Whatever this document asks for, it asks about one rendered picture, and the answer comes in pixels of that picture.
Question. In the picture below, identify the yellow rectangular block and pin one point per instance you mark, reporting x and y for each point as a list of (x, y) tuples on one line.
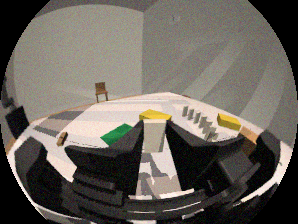
[(228, 122), (150, 114)]

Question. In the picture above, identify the green flat rectangular block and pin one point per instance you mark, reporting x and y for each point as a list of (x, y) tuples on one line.
[(118, 132)]

